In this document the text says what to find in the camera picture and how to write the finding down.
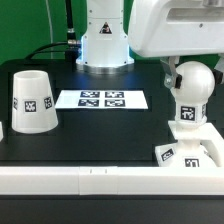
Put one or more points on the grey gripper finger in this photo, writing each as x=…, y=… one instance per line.
x=172, y=78
x=219, y=70

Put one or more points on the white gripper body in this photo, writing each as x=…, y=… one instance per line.
x=160, y=28

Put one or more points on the white lamp bulb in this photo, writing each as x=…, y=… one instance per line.
x=191, y=98

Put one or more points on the white lamp base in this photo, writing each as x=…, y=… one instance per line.
x=191, y=149

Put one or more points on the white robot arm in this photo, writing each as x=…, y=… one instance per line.
x=105, y=45

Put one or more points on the white lamp shade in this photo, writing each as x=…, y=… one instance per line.
x=33, y=108

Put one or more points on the white marker sheet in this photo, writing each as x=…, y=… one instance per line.
x=101, y=99

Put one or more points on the white left fence piece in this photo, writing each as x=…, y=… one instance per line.
x=1, y=132

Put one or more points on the white right fence rail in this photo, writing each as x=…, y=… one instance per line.
x=217, y=147

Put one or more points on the white fence rail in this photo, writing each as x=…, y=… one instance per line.
x=110, y=181
x=217, y=147

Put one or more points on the white front fence rail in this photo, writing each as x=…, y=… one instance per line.
x=110, y=181

